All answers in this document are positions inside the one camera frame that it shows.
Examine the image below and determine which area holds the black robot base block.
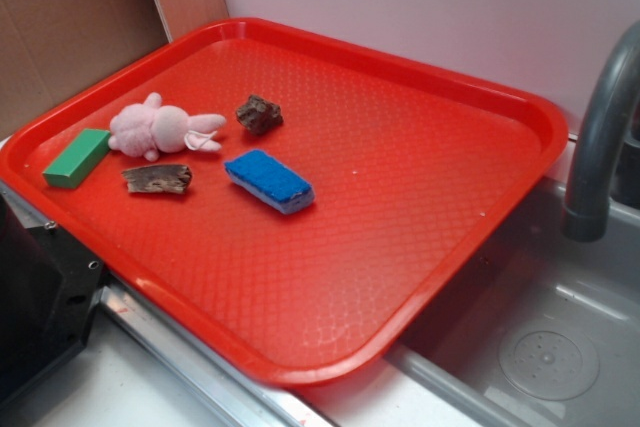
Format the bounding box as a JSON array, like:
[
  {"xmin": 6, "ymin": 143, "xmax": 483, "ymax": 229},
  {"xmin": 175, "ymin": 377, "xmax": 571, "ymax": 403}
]
[{"xmin": 1, "ymin": 200, "xmax": 106, "ymax": 407}]

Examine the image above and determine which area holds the blue sponge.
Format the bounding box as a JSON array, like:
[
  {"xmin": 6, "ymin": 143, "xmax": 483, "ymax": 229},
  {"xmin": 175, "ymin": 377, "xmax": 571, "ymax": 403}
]
[{"xmin": 224, "ymin": 149, "xmax": 315, "ymax": 215}]

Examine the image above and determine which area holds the red plastic tray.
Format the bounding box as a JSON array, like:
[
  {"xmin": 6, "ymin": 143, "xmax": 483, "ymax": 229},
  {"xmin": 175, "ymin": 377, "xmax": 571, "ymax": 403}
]
[{"xmin": 1, "ymin": 19, "xmax": 568, "ymax": 386}]

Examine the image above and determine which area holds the dark brown rock chunk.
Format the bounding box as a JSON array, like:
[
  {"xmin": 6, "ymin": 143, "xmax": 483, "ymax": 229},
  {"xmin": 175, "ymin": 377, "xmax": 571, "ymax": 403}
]
[{"xmin": 235, "ymin": 94, "xmax": 284, "ymax": 136}]

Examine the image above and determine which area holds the flat brown wood piece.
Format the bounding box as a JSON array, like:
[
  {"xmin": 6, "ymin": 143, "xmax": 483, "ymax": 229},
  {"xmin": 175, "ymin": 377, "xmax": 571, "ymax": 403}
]
[{"xmin": 121, "ymin": 164, "xmax": 193, "ymax": 195}]

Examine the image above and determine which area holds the pink plush bunny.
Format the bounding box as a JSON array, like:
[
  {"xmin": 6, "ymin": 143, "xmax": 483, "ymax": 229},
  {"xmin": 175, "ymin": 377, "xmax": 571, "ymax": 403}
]
[{"xmin": 108, "ymin": 92, "xmax": 227, "ymax": 162}]

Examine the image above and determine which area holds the green rectangular block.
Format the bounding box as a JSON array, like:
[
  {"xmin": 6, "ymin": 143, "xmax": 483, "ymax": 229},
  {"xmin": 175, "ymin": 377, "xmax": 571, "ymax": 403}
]
[{"xmin": 43, "ymin": 129, "xmax": 111, "ymax": 189}]

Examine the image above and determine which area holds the grey plastic sink basin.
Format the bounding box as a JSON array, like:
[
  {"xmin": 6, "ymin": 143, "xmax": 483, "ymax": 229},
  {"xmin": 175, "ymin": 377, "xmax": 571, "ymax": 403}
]
[{"xmin": 387, "ymin": 152, "xmax": 639, "ymax": 426}]

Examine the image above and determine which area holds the grey faucet spout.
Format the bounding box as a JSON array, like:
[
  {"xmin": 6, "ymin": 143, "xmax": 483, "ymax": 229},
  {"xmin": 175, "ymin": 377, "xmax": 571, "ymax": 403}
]
[{"xmin": 561, "ymin": 23, "xmax": 639, "ymax": 242}]

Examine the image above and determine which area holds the brown cardboard panel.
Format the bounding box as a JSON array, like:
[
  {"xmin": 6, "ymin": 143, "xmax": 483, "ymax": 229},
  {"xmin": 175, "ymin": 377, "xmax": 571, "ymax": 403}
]
[{"xmin": 1, "ymin": 0, "xmax": 228, "ymax": 137}]

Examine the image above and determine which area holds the silver metal rail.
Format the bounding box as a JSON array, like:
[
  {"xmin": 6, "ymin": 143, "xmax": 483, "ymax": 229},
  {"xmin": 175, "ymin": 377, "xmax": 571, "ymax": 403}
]
[{"xmin": 0, "ymin": 179, "xmax": 338, "ymax": 427}]

